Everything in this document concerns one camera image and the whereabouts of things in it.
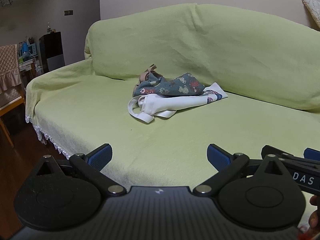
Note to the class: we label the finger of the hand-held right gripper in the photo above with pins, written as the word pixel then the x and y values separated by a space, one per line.
pixel 312 153
pixel 276 152

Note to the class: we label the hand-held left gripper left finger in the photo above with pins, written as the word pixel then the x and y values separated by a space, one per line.
pixel 101 155

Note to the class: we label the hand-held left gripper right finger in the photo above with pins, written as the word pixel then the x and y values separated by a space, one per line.
pixel 217 156

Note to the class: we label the blue floral fabric bag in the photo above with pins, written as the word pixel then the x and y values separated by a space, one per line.
pixel 172 86

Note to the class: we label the person's right hand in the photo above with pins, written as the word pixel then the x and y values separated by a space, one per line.
pixel 314 213

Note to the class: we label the green covered sofa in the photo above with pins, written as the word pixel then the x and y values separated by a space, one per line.
pixel 175 62

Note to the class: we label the black cabinet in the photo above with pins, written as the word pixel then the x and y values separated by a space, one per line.
pixel 52 51

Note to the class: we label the small toaster oven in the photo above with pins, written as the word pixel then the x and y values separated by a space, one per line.
pixel 33 48

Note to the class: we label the wooden chair with quilted cover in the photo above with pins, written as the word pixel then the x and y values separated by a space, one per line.
pixel 8 67

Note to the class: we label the blue water jug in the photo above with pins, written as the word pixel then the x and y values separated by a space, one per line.
pixel 24 48

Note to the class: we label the clear bottle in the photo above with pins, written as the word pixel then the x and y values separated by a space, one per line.
pixel 48 28

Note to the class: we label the beige patterned cushion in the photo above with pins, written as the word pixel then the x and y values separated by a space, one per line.
pixel 312 10

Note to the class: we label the wall switch plate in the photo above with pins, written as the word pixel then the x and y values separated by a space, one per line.
pixel 68 12

